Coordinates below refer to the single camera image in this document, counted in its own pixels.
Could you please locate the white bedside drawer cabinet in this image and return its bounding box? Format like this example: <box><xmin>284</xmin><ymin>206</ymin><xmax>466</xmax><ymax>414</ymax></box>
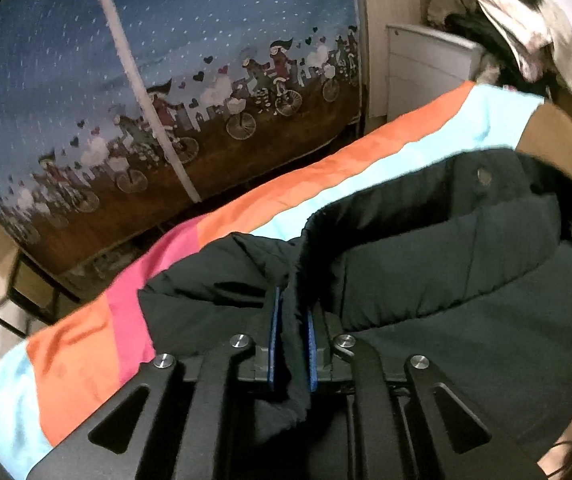
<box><xmin>387</xmin><ymin>24</ymin><xmax>486</xmax><ymax>122</ymax></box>

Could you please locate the blue fabric wardrobe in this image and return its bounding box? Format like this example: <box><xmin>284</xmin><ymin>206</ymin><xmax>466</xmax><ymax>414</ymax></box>
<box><xmin>0</xmin><ymin>0</ymin><xmax>362</xmax><ymax>274</ymax></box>

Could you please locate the black puffer jacket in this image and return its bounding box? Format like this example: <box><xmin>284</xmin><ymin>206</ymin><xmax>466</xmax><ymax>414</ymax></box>
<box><xmin>138</xmin><ymin>150</ymin><xmax>572</xmax><ymax>458</ymax></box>

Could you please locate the colourful patterned bed cover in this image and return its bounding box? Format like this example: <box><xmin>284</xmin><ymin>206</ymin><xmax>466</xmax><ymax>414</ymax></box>
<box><xmin>0</xmin><ymin>79</ymin><xmax>572</xmax><ymax>480</ymax></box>

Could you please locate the pile of light clothes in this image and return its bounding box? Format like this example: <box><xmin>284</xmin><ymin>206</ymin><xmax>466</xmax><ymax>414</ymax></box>
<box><xmin>427</xmin><ymin>0</ymin><xmax>572</xmax><ymax>94</ymax></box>

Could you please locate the small wooden side table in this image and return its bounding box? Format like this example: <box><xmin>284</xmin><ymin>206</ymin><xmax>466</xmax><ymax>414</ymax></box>
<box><xmin>0</xmin><ymin>246</ymin><xmax>80</xmax><ymax>339</ymax></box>

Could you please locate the wooden wardrobe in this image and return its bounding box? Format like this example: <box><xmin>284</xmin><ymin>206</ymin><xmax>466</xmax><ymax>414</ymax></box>
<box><xmin>364</xmin><ymin>0</ymin><xmax>437</xmax><ymax>122</ymax></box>

